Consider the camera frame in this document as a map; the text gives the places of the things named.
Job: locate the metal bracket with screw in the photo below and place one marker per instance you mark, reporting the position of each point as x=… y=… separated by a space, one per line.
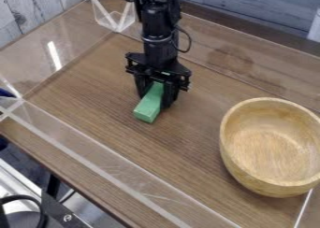
x=60 y=217

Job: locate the brown wooden bowl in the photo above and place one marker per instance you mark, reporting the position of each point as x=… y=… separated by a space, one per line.
x=269 y=146

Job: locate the black table leg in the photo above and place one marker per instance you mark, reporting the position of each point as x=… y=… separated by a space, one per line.
x=54 y=186

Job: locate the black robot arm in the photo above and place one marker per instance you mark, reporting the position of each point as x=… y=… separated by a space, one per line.
x=159 y=16

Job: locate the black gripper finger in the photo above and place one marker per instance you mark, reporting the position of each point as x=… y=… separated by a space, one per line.
x=143 y=83
x=169 y=94

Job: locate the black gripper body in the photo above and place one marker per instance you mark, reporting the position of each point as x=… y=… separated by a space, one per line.
x=158 y=61

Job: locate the green rectangular block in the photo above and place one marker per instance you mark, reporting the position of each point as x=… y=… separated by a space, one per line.
x=149 y=106

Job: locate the clear acrylic enclosure wall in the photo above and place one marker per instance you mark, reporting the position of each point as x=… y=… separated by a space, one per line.
x=155 y=174

